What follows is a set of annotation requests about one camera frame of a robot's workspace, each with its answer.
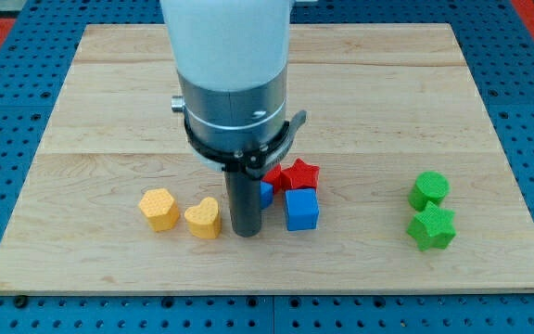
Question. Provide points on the red circle block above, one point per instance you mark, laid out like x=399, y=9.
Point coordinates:
x=273, y=177

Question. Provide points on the blue block behind pusher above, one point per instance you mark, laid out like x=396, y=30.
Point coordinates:
x=266, y=193

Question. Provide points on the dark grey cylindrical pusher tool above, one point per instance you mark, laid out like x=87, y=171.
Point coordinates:
x=244, y=196

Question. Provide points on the light wooden board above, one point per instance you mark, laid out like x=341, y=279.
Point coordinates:
x=385, y=103

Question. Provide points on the green star block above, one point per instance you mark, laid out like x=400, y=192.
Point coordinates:
x=432, y=228

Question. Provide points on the red star block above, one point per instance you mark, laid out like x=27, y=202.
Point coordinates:
x=300, y=175

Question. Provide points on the blue cube block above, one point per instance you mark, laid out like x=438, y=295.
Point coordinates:
x=301, y=209

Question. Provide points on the yellow heart block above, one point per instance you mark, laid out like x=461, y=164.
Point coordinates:
x=204, y=219

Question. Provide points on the green cylinder block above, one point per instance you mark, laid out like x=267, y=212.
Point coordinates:
x=429, y=186

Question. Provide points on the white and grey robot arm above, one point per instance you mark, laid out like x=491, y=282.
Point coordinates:
x=231, y=58

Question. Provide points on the yellow hexagon block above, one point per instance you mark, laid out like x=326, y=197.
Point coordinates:
x=160, y=209

